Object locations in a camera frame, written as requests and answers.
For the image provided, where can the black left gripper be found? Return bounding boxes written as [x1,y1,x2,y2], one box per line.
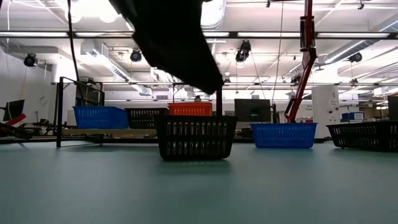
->
[108,0,225,96]

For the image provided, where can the black plastic basket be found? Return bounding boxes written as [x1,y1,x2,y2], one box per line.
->
[326,120,398,153]
[125,107,169,130]
[154,114,239,162]

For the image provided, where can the blue plastic basket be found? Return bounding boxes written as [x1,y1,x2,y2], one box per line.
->
[73,105,130,130]
[250,122,318,149]

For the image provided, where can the black monitor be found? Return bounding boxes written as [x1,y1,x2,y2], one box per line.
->
[2,99,26,123]
[234,98,272,123]

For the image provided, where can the white pillar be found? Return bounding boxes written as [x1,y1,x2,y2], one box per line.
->
[311,85,340,139]

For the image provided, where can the blue storage box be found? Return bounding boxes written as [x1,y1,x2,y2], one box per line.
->
[341,111,365,122]

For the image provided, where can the silver ventilation duct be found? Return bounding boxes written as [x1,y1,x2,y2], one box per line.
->
[200,0,227,32]

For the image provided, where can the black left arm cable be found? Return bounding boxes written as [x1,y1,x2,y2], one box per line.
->
[66,0,80,83]

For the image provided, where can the black frame wooden shelf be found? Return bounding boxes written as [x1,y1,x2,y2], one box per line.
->
[55,75,224,149]

